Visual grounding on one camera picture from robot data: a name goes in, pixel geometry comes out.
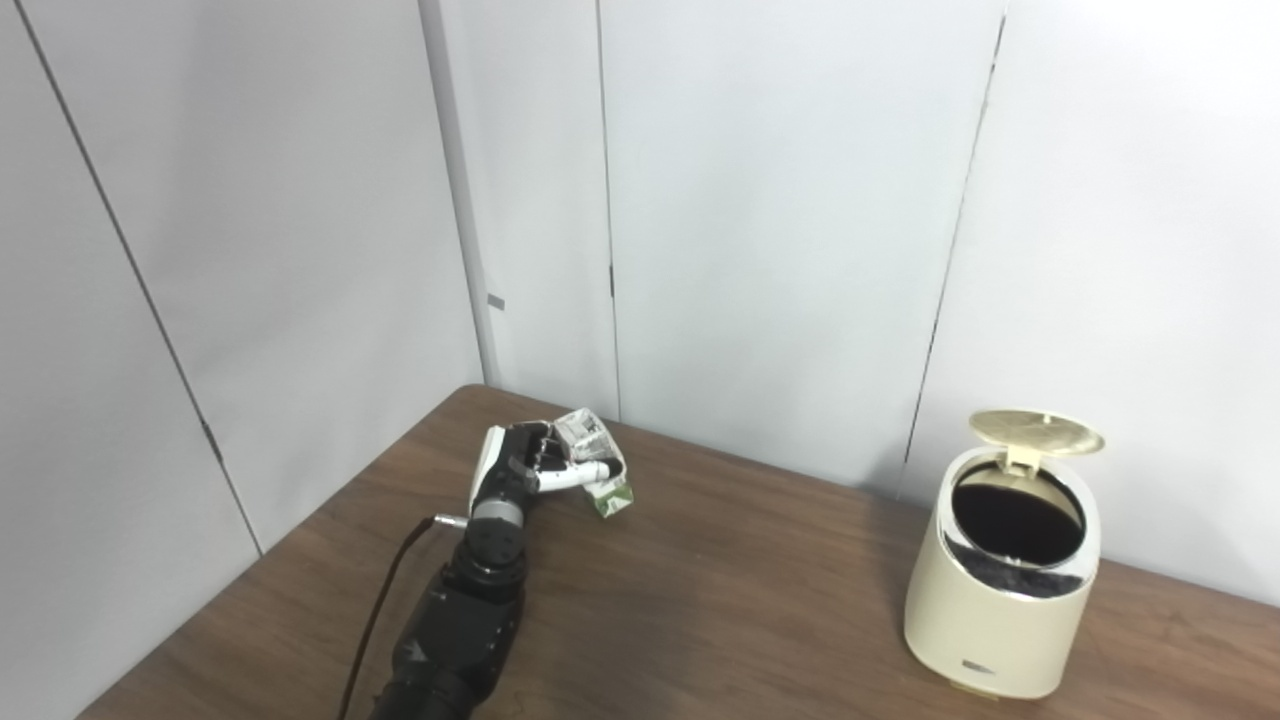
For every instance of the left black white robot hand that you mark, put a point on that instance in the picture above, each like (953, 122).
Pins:
(505, 470)

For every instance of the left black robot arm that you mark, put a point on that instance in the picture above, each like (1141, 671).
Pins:
(465, 620)

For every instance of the cream-colored bin body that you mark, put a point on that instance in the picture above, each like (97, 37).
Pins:
(1000, 640)

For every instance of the white corner post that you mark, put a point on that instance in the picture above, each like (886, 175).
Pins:
(460, 200)

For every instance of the cream round bin lid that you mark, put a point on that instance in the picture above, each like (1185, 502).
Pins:
(1035, 432)

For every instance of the white green milk carton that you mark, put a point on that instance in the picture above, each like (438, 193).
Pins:
(592, 440)

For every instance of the black bin liner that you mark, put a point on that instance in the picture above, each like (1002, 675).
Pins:
(1015, 520)

